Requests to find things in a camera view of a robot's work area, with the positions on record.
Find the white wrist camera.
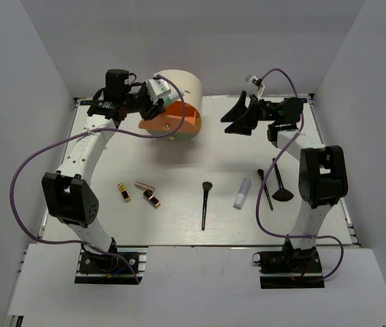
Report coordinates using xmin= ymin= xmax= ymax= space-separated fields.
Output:
xmin=146 ymin=78 xmax=172 ymax=104
xmin=245 ymin=74 xmax=265 ymax=99

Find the black fan brush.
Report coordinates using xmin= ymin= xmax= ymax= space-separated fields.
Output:
xmin=272 ymin=158 xmax=294 ymax=202

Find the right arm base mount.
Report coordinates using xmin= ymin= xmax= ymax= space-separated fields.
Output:
xmin=252 ymin=250 xmax=325 ymax=290

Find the black gold lipstick right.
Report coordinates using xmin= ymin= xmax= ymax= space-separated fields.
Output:
xmin=143 ymin=189 xmax=161 ymax=208

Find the lavender white tube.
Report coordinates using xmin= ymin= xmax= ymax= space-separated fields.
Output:
xmin=233 ymin=178 xmax=251 ymax=209

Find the black gold lipstick left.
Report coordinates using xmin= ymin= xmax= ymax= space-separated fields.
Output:
xmin=117 ymin=183 xmax=131 ymax=202

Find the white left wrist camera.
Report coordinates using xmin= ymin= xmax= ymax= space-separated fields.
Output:
xmin=146 ymin=78 xmax=172 ymax=104

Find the cream round drawer organizer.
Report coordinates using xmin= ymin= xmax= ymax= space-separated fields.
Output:
xmin=138 ymin=69 xmax=203 ymax=142

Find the black powder brush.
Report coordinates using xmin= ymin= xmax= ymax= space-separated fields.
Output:
xmin=201 ymin=181 xmax=213 ymax=231

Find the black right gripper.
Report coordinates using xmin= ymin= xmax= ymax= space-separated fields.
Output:
xmin=221 ymin=91 xmax=281 ymax=136

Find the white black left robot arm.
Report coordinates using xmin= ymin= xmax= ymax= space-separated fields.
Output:
xmin=42 ymin=69 xmax=171 ymax=272

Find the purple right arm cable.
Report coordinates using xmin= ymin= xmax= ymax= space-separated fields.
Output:
xmin=255 ymin=68 xmax=345 ymax=281

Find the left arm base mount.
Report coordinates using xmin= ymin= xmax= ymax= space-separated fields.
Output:
xmin=74 ymin=247 xmax=148 ymax=285

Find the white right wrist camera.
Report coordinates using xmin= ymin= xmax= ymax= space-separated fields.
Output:
xmin=245 ymin=74 xmax=265 ymax=99

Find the small black makeup brush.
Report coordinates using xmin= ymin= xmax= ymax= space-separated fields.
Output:
xmin=257 ymin=169 xmax=274 ymax=211

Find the rose gold lipstick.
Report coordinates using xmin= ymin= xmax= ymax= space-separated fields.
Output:
xmin=134 ymin=181 xmax=155 ymax=193

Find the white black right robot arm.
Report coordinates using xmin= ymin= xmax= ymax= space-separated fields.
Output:
xmin=221 ymin=91 xmax=349 ymax=272

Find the black gold lipstick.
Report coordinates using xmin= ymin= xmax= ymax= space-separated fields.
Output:
xmin=143 ymin=189 xmax=161 ymax=208
xmin=117 ymin=183 xmax=131 ymax=202

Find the green bottle white cap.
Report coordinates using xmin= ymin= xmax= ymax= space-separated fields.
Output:
xmin=163 ymin=89 xmax=184 ymax=107

